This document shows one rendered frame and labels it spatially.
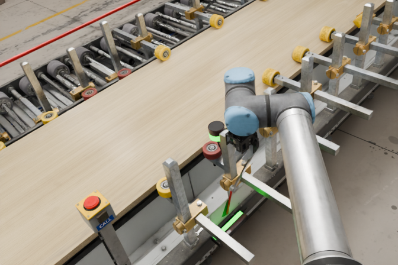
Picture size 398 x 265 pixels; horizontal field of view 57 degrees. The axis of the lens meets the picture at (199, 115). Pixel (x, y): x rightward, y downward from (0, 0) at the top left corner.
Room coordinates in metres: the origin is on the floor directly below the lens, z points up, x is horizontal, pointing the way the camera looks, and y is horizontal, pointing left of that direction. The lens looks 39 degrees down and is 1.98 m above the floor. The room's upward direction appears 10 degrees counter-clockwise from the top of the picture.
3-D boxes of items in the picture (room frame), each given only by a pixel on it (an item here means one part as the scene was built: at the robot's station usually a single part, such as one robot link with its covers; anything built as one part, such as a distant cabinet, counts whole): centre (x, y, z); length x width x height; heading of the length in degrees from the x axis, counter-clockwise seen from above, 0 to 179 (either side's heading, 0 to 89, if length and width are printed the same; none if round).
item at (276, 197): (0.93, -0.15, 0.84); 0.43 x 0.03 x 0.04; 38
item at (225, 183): (0.97, -0.10, 0.85); 0.13 x 0.06 x 0.05; 128
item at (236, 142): (0.89, -0.13, 1.15); 0.09 x 0.08 x 0.12; 128
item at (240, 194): (0.92, -0.07, 0.75); 0.26 x 0.01 x 0.10; 128
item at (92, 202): (0.64, 0.32, 1.22); 0.04 x 0.04 x 0.02
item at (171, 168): (0.80, 0.12, 0.93); 0.03 x 0.03 x 0.48; 38
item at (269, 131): (1.12, -0.30, 0.95); 0.13 x 0.06 x 0.05; 128
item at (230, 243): (0.78, 0.05, 0.84); 0.43 x 0.03 x 0.04; 38
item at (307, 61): (1.26, -0.48, 0.91); 0.03 x 0.03 x 0.48; 38
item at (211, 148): (1.09, -0.03, 0.85); 0.08 x 0.08 x 0.11
